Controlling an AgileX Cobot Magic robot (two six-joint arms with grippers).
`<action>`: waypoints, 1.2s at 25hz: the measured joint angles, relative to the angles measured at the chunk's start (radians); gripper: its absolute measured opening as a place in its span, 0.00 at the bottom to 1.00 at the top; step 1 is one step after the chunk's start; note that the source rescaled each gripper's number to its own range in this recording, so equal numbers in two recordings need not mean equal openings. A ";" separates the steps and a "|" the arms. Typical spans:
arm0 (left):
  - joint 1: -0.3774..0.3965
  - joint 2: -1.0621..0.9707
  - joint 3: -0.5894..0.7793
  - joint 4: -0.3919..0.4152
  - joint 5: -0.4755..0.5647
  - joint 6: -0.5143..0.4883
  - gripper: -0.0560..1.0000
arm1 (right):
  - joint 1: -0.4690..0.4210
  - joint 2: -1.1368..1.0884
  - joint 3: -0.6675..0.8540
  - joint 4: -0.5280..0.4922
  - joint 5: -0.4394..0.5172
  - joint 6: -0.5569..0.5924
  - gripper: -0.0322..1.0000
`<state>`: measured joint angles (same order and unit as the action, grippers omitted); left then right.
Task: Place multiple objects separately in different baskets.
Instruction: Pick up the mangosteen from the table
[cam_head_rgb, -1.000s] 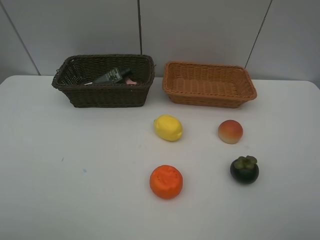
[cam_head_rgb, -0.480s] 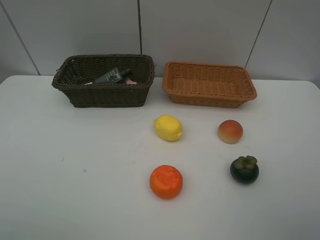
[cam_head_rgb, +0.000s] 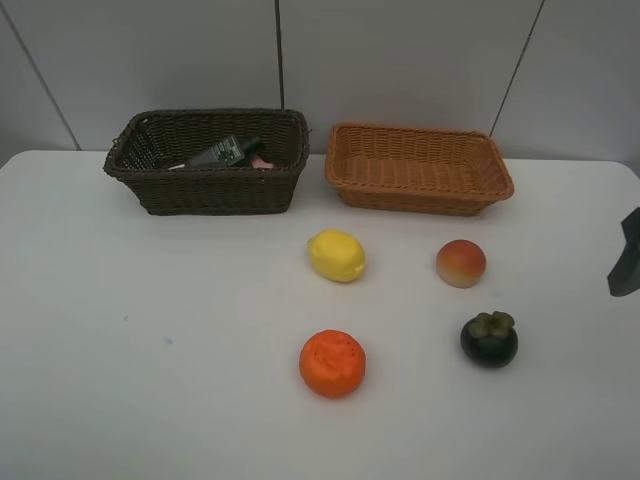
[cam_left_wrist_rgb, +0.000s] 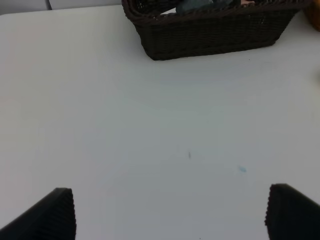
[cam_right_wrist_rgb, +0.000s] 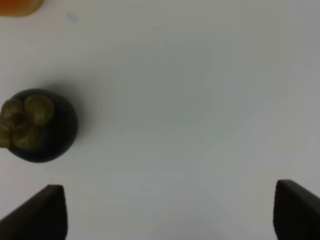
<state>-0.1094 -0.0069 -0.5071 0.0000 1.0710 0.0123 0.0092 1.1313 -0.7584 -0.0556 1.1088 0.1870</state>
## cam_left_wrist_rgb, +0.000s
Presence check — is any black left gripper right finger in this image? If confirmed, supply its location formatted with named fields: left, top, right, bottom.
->
left=264, top=183, right=320, bottom=240

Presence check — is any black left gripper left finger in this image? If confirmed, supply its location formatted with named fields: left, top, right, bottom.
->
left=0, top=187, right=77, bottom=240

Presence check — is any pink bottle white cap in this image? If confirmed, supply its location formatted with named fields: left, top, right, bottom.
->
left=240, top=0, right=255, bottom=6

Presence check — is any orange wicker basket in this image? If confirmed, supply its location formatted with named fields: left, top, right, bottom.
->
left=304, top=3, right=320, bottom=32

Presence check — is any dark brown wicker basket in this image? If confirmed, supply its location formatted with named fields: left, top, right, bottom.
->
left=121, top=0, right=310, bottom=61

